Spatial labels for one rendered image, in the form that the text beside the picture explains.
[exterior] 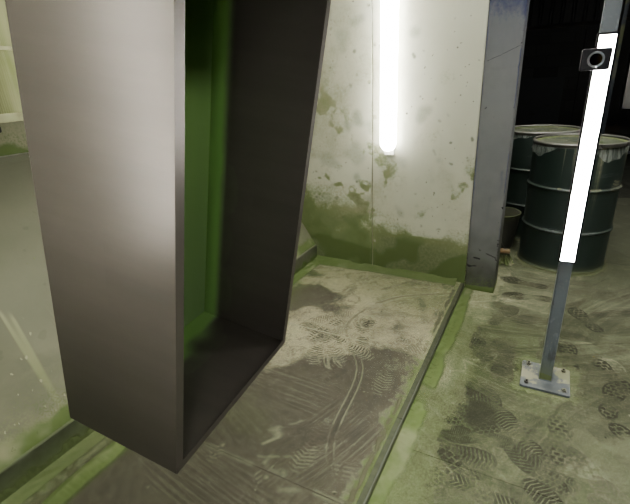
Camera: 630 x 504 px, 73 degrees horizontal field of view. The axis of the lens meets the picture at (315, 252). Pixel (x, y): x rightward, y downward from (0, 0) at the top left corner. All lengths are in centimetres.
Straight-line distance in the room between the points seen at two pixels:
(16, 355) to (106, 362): 90
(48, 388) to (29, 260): 53
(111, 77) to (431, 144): 222
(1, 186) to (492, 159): 247
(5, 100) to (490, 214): 244
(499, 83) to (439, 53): 38
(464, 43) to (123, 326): 229
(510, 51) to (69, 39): 224
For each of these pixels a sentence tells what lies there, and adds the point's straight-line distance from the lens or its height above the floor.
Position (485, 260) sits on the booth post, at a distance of 292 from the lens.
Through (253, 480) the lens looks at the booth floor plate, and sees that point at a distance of 172.
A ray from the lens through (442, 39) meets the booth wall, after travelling 276.
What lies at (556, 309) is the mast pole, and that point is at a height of 38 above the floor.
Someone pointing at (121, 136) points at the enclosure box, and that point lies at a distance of 82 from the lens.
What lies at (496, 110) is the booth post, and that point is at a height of 113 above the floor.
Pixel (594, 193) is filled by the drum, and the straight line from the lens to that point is 328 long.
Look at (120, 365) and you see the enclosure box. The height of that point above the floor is 76.
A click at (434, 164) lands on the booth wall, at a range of 281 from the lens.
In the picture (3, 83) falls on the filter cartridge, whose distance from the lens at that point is 192.
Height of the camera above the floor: 134
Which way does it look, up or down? 22 degrees down
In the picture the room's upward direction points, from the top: 3 degrees counter-clockwise
